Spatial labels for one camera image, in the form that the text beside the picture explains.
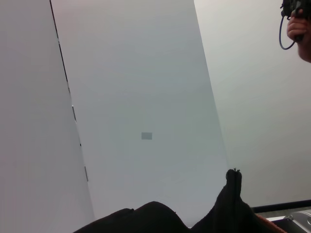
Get silver metal part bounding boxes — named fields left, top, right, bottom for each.
left=283, top=210, right=311, bottom=222

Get black frame bar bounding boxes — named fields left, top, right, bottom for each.
left=251, top=200, right=311, bottom=215

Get person's hand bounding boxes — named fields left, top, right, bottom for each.
left=286, top=6, right=306, bottom=41

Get dark blue cable loop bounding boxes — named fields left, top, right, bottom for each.
left=278, top=14, right=296, bottom=50

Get person's forearm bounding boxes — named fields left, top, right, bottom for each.
left=297, top=40, right=311, bottom=65

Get black food bag brown straps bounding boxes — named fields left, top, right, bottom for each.
left=72, top=167, right=285, bottom=233

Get black handheld controller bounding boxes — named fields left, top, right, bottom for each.
left=280, top=0, right=305, bottom=42

